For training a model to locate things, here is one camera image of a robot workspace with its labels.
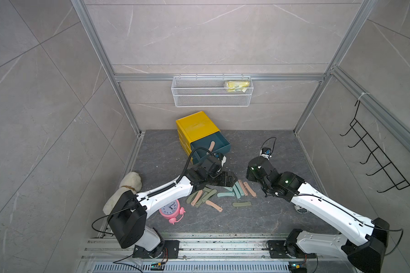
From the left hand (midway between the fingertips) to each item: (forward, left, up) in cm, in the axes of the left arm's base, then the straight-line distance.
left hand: (233, 176), depth 79 cm
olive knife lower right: (-7, -5, -16) cm, 18 cm away
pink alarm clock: (-11, +30, -14) cm, 34 cm away
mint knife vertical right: (0, -6, -16) cm, 17 cm away
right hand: (+2, -9, +4) cm, 10 cm away
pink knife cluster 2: (+1, -8, -16) cm, 17 cm away
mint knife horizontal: (-1, +3, -17) cm, 17 cm away
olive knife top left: (+1, +13, -16) cm, 21 cm away
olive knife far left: (-3, +21, -15) cm, 25 cm away
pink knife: (+20, +9, -1) cm, 22 cm away
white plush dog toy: (+3, +51, -7) cm, 52 cm away
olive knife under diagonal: (-5, +16, -16) cm, 24 cm away
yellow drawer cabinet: (+29, +20, +5) cm, 35 cm away
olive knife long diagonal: (-2, +12, -17) cm, 21 cm away
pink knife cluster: (-3, +18, -16) cm, 24 cm away
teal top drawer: (+17, +4, +3) cm, 18 cm away
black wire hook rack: (-13, -55, +17) cm, 59 cm away
